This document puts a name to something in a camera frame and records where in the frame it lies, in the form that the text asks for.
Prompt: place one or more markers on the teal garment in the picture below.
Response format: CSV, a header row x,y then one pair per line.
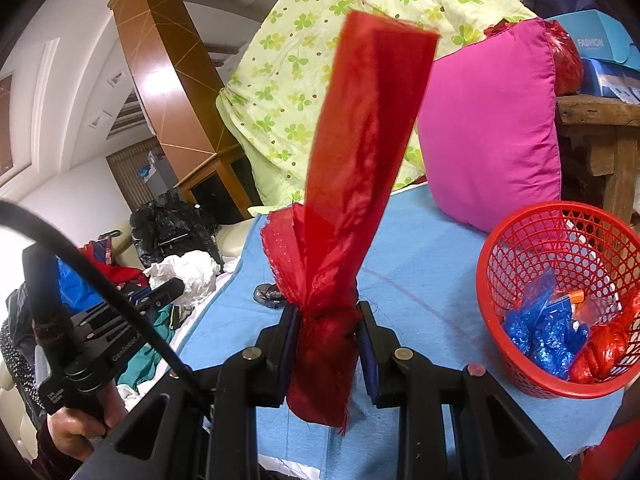
x,y
135,370

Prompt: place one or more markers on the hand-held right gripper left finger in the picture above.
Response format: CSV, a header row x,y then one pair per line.
x,y
292,345

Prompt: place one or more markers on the red plastic mesh basket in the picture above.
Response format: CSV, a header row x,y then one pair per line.
x,y
505,260

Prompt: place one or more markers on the black clothes hanger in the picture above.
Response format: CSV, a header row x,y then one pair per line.
x,y
111,235

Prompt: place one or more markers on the brown slatted door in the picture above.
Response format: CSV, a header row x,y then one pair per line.
x,y
125,175

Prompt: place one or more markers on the beige sofa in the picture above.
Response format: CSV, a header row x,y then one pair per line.
x,y
235,240

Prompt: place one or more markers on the white bag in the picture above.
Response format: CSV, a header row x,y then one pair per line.
x,y
185,270

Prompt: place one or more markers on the red ribbon cloth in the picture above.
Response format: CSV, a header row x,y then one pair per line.
x,y
360,160

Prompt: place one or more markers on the blue plastic bag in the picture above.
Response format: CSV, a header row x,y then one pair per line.
x,y
540,330

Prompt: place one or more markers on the blue jacket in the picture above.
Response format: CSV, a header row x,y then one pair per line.
x,y
70,285

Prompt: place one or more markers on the large red plastic bag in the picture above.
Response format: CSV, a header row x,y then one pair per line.
x,y
567,65

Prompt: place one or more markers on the small red plastic bag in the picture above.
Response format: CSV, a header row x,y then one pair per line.
x,y
600,355

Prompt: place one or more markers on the teal cardboard box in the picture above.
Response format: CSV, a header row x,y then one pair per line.
x,y
595,35

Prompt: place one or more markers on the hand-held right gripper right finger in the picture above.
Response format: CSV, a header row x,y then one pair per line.
x,y
366,355

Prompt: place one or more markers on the old wooden bench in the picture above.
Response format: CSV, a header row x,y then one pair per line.
x,y
595,115

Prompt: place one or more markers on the brown wooden column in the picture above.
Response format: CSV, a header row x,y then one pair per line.
x,y
165,75

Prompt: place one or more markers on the pink pillow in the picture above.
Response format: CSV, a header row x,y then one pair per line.
x,y
485,135

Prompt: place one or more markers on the light blue blanket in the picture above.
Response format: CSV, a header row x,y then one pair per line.
x,y
425,270

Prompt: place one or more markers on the green clover print quilt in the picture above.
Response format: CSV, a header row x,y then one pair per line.
x,y
300,85

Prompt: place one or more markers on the grey metal cabinet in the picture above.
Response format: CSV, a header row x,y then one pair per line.
x,y
155,175

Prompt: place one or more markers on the grey black plastic bag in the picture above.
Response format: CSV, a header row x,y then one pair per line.
x,y
267,294

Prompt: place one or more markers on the blue white packet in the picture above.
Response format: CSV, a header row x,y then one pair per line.
x,y
610,80

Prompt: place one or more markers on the wooden glass cabinet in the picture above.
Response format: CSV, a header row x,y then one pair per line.
x,y
210,172

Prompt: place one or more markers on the black puffer jacket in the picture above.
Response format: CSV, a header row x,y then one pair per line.
x,y
165,230

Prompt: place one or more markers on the red garment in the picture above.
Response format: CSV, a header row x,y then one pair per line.
x,y
115,272

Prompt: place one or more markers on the orange yellow carton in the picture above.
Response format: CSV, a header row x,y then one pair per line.
x,y
576,299

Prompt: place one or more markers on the black speckled garment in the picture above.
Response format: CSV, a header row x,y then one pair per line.
x,y
17,360

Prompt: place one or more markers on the person's left hand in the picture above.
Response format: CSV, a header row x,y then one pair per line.
x,y
75,430

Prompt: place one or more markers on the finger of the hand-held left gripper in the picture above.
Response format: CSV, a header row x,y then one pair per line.
x,y
167,289
137,292

